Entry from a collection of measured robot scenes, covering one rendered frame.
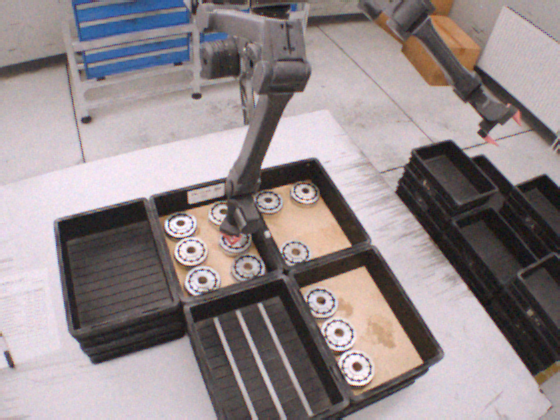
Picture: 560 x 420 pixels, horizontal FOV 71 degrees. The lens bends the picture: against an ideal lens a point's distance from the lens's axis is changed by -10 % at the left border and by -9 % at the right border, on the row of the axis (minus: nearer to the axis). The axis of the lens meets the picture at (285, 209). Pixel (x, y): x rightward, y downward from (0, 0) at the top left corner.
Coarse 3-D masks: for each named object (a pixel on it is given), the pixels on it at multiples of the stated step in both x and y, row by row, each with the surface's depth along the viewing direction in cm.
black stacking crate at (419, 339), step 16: (352, 256) 128; (368, 256) 133; (304, 272) 123; (320, 272) 127; (336, 272) 132; (368, 272) 136; (384, 272) 127; (384, 288) 129; (400, 304) 123; (400, 320) 125; (416, 320) 117; (416, 336) 119; (432, 352) 113; (416, 368) 108; (400, 384) 114; (368, 400) 110
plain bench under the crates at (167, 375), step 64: (320, 128) 200; (0, 192) 154; (64, 192) 158; (128, 192) 162; (384, 192) 178; (0, 256) 137; (384, 256) 157; (64, 320) 126; (448, 320) 142; (0, 384) 110; (64, 384) 113; (128, 384) 117; (192, 384) 119; (448, 384) 127; (512, 384) 129
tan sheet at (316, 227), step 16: (288, 192) 154; (288, 208) 149; (304, 208) 150; (320, 208) 151; (272, 224) 144; (288, 224) 145; (304, 224) 146; (320, 224) 146; (336, 224) 147; (304, 240) 141; (320, 240) 142; (336, 240) 143
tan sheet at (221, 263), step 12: (204, 216) 143; (204, 228) 140; (168, 240) 135; (204, 240) 137; (216, 240) 137; (252, 240) 139; (192, 252) 133; (216, 252) 134; (252, 252) 136; (216, 264) 131; (228, 264) 132; (180, 276) 127; (228, 276) 129
